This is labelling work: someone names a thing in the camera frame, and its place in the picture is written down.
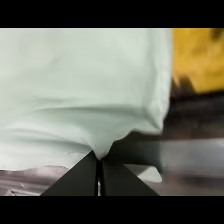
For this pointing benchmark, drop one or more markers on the silver frame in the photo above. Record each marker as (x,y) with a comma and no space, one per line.
(195,156)

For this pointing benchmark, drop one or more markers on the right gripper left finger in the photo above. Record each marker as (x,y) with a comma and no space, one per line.
(81,178)

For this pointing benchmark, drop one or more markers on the pale green shirt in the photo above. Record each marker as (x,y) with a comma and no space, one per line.
(76,90)

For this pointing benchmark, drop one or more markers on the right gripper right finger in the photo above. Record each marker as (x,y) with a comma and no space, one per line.
(121,180)

